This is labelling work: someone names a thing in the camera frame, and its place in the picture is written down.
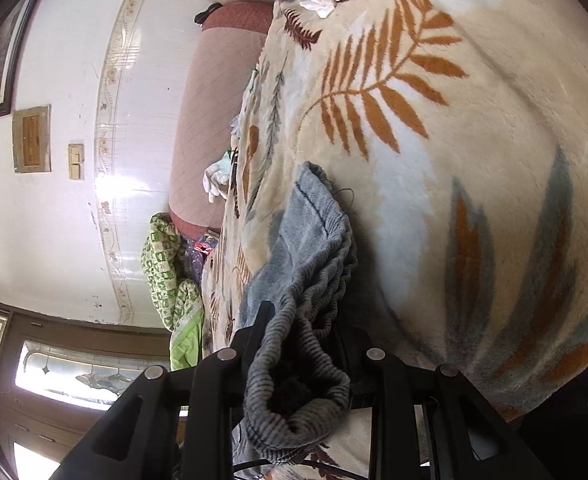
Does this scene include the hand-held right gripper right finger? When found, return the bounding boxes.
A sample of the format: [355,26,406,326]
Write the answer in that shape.
[341,327,557,480]

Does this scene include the brown door with patterned glass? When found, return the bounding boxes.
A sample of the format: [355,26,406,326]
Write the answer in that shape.
[0,294,201,480]

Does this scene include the wooden wall box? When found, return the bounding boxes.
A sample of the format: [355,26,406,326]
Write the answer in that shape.
[12,104,52,174]

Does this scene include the grey-blue ribbed denim pants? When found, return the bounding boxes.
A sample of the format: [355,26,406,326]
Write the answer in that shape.
[231,160,361,480]

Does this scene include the pink sofa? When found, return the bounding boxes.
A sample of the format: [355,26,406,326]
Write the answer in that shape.
[144,0,295,241]

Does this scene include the green checked quilt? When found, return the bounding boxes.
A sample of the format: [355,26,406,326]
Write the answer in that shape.
[141,211,207,372]

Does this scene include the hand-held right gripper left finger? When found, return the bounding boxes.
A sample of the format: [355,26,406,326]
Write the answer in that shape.
[49,301,281,480]

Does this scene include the white crumpled cloth edge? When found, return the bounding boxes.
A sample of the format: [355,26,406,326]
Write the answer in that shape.
[202,151,239,204]

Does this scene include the cream leaf print blanket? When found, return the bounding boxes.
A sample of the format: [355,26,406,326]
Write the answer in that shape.
[201,0,588,480]

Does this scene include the small black object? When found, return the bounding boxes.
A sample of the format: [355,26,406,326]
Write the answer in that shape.
[194,2,225,26]

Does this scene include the beige light switch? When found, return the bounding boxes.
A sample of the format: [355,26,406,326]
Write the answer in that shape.
[68,143,86,181]

